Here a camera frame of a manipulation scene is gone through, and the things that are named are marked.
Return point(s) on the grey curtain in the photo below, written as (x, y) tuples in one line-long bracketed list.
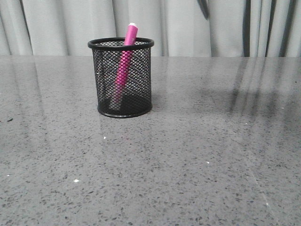
[(235, 28)]

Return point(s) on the black mesh pen holder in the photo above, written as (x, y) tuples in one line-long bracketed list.
[(136, 99)]

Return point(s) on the grey orange scissors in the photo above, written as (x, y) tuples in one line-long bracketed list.
[(204, 8)]

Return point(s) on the pink marker pen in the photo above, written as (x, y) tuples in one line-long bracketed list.
[(123, 68)]

